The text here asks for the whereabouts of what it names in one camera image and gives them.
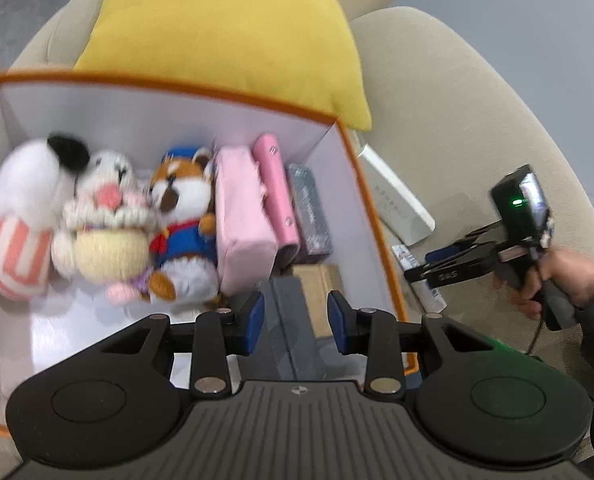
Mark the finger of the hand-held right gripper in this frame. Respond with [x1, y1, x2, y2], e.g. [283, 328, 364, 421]
[403, 247, 500, 289]
[423, 222, 503, 265]

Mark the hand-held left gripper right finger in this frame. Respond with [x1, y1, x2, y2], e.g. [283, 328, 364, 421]
[327, 290, 498, 395]

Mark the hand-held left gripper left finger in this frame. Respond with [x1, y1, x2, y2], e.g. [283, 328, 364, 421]
[99, 292, 267, 395]

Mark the white blue packet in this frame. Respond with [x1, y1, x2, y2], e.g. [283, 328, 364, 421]
[391, 244, 448, 313]

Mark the dark grey box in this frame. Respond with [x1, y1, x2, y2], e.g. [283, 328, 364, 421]
[257, 276, 328, 383]

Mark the pale pink cloth pouch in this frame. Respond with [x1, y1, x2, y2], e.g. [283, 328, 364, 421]
[212, 145, 279, 295]

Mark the red panda plush toy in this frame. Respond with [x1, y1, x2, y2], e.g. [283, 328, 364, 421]
[144, 146, 223, 311]

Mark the pink fuzzy case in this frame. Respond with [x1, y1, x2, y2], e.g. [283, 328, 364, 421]
[253, 132, 299, 263]

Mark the orange cardboard box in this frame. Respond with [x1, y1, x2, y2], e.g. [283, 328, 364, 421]
[0, 72, 420, 436]

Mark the person's right hand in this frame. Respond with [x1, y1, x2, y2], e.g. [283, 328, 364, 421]
[510, 249, 594, 322]

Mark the brown cardboard box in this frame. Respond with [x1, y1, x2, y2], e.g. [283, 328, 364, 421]
[291, 262, 345, 340]

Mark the white long box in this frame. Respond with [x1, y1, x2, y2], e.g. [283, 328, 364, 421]
[359, 144, 436, 247]

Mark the beige sofa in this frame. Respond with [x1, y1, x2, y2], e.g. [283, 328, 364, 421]
[0, 0, 594, 480]

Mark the grey printed box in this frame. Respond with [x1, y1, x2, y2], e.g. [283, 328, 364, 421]
[286, 163, 334, 265]

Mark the cream crochet plush toy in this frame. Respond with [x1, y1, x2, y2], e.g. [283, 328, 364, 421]
[52, 150, 165, 306]

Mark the white pink striped plush toy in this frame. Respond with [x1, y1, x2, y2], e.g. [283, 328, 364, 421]
[0, 132, 92, 302]

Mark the yellow pillow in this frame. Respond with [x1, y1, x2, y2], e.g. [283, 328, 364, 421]
[73, 0, 373, 131]

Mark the black cable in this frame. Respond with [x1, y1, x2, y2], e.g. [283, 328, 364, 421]
[526, 305, 548, 357]

